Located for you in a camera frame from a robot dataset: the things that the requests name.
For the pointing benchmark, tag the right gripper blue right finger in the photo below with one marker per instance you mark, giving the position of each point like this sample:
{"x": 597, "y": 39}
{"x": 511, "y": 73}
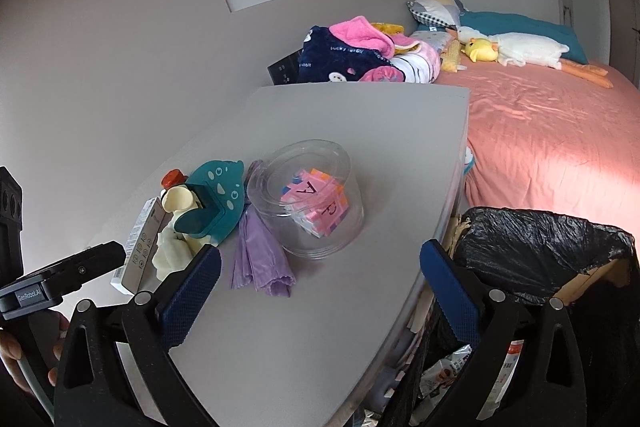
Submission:
{"x": 459, "y": 308}

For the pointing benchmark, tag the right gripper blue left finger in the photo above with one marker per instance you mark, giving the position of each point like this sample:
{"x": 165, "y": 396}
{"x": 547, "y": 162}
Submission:
{"x": 182, "y": 295}

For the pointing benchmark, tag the white long narrow box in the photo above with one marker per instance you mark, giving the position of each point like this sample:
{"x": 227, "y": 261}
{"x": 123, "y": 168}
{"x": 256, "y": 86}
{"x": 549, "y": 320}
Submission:
{"x": 140, "y": 246}

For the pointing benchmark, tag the purple plastic bag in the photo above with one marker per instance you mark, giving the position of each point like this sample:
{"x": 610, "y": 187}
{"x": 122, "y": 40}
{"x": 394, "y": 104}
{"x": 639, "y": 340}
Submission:
{"x": 259, "y": 259}

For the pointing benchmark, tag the orange threaded cap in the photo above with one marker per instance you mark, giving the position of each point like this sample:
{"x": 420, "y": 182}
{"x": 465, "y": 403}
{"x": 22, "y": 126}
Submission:
{"x": 173, "y": 178}

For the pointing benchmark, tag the pink puzzle cube toy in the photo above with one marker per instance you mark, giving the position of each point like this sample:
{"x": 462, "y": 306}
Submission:
{"x": 316, "y": 201}

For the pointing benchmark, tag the clear round plastic container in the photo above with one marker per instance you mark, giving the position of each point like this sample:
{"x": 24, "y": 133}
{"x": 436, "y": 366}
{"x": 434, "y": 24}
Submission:
{"x": 264, "y": 192}

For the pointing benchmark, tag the crushed white green plastic bottle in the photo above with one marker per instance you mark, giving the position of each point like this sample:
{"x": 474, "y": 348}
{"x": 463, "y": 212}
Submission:
{"x": 435, "y": 381}

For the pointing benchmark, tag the black trash bag bin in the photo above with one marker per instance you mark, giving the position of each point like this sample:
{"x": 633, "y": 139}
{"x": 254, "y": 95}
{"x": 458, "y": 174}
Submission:
{"x": 570, "y": 289}

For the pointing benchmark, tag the person left hand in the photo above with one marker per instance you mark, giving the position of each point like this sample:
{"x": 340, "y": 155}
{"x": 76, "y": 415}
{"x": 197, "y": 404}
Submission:
{"x": 11, "y": 353}

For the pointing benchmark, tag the pink bed sheet mattress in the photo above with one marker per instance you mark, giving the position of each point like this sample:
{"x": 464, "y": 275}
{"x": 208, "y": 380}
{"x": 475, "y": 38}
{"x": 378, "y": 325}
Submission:
{"x": 545, "y": 140}

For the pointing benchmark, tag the yellow spotted plush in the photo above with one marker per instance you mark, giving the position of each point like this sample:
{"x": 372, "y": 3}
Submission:
{"x": 450, "y": 58}

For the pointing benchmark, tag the yellow duck plush toy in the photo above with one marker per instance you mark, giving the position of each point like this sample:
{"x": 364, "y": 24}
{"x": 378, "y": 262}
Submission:
{"x": 481, "y": 50}

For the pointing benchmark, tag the white goose plush toy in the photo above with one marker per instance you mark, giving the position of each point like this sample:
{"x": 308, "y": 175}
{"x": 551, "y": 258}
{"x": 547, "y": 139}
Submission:
{"x": 522, "y": 49}

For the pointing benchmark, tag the navy blue printed garment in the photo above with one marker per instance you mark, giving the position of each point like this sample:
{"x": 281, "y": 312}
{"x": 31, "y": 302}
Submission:
{"x": 325, "y": 58}

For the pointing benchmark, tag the yellow garment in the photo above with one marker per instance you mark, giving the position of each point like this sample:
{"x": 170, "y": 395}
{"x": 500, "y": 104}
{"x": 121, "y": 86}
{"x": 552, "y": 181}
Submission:
{"x": 389, "y": 29}

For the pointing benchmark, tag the teal pillow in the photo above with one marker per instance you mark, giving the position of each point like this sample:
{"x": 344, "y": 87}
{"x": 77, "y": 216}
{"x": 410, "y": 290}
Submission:
{"x": 494, "y": 23}

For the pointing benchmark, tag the pink fleece garment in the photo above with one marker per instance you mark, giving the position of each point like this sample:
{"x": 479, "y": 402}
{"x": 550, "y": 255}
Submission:
{"x": 359, "y": 33}

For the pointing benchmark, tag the checkered grey pillow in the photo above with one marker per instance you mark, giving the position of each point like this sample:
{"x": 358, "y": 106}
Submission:
{"x": 443, "y": 14}

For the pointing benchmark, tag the black wall socket panel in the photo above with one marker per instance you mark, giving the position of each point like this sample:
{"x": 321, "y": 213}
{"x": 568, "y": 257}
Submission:
{"x": 286, "y": 70}

